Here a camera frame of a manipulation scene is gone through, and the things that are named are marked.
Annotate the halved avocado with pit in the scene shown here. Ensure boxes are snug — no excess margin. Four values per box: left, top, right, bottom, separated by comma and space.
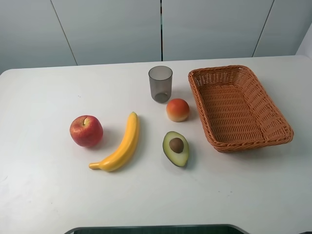
162, 131, 190, 167

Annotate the orange round bread bun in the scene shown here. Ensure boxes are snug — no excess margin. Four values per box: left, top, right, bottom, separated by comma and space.
166, 98, 190, 122

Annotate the red apple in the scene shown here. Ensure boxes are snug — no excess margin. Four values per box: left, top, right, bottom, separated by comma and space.
70, 115, 103, 148

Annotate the brown wicker basket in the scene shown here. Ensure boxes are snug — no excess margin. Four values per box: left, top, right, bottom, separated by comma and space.
188, 65, 294, 153

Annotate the yellow banana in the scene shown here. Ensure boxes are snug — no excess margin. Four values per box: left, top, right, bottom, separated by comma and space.
89, 112, 140, 172

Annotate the grey translucent plastic cup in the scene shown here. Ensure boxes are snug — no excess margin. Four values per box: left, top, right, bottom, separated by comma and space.
148, 66, 173, 103

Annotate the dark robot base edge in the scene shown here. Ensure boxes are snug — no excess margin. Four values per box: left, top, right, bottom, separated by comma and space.
66, 224, 247, 234

